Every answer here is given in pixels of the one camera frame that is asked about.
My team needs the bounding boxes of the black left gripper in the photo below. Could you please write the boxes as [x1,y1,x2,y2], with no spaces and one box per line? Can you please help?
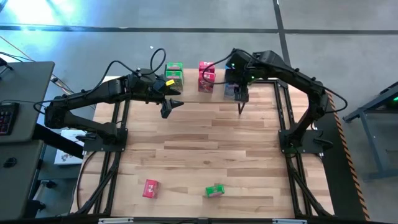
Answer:
[135,73,185,119]

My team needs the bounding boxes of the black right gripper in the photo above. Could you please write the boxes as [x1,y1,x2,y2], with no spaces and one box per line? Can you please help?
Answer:
[226,65,249,103]

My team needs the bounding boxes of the green Apple Jacks cereal box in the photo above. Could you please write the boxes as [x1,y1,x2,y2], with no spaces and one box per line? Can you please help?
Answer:
[165,70,185,92]
[205,184,226,198]
[165,62,184,72]

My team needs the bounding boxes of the red Froot Loops cereal box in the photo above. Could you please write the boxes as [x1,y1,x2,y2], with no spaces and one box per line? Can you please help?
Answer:
[142,179,162,199]
[198,71,216,94]
[198,61,216,74]

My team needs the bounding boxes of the wooden shelf with black legs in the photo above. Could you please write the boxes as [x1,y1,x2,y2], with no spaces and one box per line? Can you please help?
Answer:
[161,67,249,115]

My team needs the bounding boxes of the white cardboard box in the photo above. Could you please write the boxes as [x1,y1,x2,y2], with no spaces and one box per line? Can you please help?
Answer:
[53,129,87,166]

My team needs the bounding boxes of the black desk support beam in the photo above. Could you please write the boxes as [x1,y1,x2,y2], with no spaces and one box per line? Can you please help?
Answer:
[32,123,86,160]

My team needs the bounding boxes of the black hazard-striped floor mat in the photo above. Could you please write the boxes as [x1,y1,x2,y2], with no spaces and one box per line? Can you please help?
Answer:
[306,90,371,222]

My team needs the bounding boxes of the grey desk top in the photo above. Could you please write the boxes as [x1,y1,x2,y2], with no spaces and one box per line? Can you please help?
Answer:
[0,61,56,144]
[0,139,45,221]

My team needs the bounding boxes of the black backlit keyboard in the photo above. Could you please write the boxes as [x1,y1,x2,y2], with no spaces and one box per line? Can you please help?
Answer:
[0,101,21,136]

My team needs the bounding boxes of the black computer mouse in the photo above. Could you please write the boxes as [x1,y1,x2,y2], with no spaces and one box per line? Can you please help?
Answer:
[2,157,18,169]

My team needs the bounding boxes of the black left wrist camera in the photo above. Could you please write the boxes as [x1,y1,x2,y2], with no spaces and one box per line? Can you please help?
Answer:
[152,79,168,93]

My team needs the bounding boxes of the black aluminium table frame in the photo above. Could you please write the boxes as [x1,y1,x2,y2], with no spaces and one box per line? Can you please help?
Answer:
[70,76,335,218]

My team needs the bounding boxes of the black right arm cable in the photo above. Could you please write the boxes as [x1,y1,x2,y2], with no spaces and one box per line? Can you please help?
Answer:
[201,48,246,85]

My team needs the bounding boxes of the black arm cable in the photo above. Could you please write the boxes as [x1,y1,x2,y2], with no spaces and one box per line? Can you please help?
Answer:
[93,47,167,94]
[201,48,246,85]

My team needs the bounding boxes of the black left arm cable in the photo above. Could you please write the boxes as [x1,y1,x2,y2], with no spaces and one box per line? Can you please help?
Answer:
[93,47,167,94]

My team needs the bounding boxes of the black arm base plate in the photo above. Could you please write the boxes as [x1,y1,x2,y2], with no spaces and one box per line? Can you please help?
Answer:
[278,129,325,154]
[83,128,129,153]

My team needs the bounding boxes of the silver metal bracket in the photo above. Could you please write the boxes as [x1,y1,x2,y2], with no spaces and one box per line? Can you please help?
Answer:
[272,218,308,224]
[98,217,134,224]

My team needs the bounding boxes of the thin yellow cable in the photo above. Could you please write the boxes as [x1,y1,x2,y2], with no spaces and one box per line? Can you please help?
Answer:
[0,35,35,63]

